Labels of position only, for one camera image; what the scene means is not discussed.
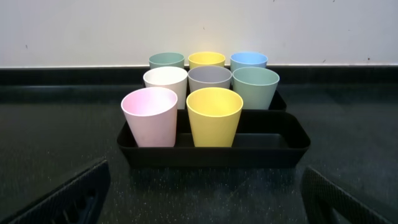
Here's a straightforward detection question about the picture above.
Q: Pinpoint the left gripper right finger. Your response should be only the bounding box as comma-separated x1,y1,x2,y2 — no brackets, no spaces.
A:
300,166,393,224

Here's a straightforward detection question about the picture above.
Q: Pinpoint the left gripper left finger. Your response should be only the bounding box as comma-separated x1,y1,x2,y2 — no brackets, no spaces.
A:
0,159,112,224

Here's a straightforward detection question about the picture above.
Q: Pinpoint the pink cup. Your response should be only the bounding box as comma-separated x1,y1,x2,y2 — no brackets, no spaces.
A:
120,86,179,148

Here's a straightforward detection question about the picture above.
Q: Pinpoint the yellow cup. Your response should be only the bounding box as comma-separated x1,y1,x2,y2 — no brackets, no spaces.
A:
187,50,226,70
185,86,244,148

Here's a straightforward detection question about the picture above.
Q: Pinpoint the green cup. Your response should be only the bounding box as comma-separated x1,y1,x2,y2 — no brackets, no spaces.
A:
231,66,280,111
148,51,186,70

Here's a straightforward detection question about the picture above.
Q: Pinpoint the white cup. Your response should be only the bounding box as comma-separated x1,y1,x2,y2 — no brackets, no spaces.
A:
142,65,189,111

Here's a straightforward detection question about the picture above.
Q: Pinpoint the blue cup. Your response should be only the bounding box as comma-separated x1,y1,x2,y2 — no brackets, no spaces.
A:
229,51,269,73

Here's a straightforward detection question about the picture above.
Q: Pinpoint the grey cup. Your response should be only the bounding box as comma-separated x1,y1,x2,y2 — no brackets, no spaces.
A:
187,65,233,93

